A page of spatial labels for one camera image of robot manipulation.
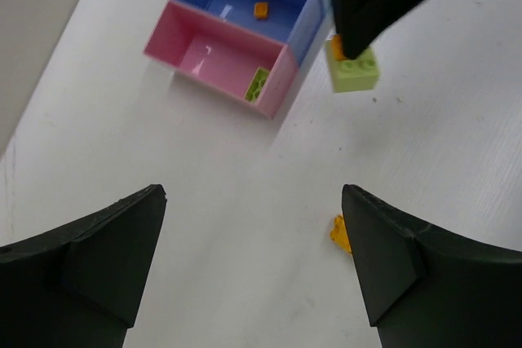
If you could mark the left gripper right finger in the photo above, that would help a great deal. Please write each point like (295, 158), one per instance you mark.
(424, 286)

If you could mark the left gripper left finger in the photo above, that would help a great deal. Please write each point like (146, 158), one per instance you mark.
(81, 284)

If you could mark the green square lego brick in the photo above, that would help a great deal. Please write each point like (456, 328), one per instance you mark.
(350, 75)

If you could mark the orange lego plate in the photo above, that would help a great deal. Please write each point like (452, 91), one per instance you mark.
(338, 234)

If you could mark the small orange lego brick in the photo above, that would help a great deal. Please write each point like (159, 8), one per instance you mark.
(261, 10)

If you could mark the green curved lego brick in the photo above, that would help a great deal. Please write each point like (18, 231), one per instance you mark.
(256, 84)

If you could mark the pink container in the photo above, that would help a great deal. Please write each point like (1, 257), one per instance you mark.
(222, 55)

